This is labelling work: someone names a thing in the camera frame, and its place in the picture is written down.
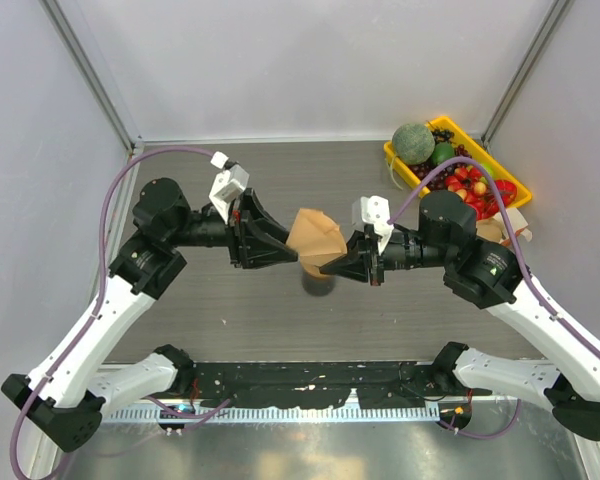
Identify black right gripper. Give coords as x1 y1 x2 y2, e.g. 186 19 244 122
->
321 226 454 285

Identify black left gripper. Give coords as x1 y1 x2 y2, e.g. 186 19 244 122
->
167 187 299 267

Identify brown paper coffee filter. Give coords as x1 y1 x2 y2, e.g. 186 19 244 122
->
286 208 347 269

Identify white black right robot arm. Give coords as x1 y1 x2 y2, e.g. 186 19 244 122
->
320 191 600 441

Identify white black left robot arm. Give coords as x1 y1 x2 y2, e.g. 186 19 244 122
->
1 178 298 453

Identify glass coffee carafe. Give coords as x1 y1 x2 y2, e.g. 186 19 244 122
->
301 272 336 297

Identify dark purple grape bunch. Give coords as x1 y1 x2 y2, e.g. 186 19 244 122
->
410 145 471 190

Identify green netted melon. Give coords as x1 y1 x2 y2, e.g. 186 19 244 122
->
391 123 435 166

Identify red yellow cherries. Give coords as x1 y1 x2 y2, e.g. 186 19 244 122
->
444 165 497 220

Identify green lime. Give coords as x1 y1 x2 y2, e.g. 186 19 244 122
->
430 142 455 166

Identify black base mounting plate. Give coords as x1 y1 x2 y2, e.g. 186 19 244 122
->
155 361 469 410

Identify black grape cluster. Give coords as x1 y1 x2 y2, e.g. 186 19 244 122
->
431 128 454 144

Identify green apple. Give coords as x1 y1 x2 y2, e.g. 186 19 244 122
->
480 162 496 179

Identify yellow plastic fruit tray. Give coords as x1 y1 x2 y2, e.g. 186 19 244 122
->
383 116 533 208

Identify red tomato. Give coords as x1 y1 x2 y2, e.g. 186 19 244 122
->
495 179 518 207

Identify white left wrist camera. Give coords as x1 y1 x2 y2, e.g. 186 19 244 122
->
209 151 250 224

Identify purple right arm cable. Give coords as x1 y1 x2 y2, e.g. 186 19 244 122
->
387 156 600 440

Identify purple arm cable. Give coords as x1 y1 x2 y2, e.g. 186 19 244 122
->
387 156 600 440
9 147 231 480

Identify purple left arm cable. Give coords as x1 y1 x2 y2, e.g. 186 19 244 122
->
9 147 231 480

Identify white slotted cable duct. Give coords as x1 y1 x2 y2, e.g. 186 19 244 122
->
104 401 440 425

